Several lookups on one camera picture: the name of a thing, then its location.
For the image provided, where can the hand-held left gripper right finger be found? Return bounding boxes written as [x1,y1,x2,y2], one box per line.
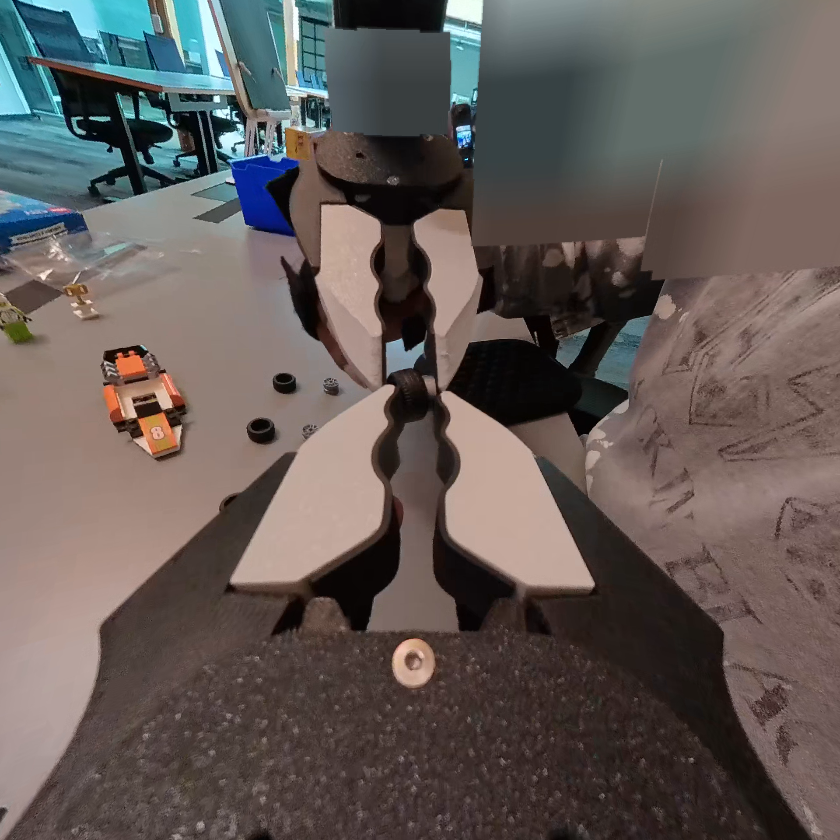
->
[437,390,598,601]

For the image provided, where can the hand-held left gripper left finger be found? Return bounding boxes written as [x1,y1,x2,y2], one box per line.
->
[230,388,399,598]

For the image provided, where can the orange white lego car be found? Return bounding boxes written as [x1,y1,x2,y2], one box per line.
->
[101,344,189,460]

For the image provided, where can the black honeycomb wrist rest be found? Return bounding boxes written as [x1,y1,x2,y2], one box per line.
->
[420,339,585,427]

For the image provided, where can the black office chair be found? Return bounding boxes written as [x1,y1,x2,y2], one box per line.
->
[14,0,178,198]
[138,29,200,172]

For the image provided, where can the dark panel easel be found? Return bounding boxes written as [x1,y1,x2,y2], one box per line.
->
[210,0,298,158]

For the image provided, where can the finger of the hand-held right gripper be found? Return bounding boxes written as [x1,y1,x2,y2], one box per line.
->
[319,204,391,389]
[414,208,481,391]

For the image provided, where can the green lego minifigure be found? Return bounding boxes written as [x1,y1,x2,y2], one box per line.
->
[0,296,34,345]

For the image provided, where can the clear plastic bag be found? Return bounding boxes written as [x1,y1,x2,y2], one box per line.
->
[7,234,165,292]

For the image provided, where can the blue storage bin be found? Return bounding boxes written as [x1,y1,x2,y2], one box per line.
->
[230,154,305,237]

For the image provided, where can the long meeting table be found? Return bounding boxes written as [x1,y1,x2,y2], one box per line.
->
[27,56,240,178]

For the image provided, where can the gold lego trophy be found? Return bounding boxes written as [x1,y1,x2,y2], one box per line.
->
[63,281,101,320]

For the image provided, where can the blue lego box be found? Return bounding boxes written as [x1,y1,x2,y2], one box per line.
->
[0,191,90,254]

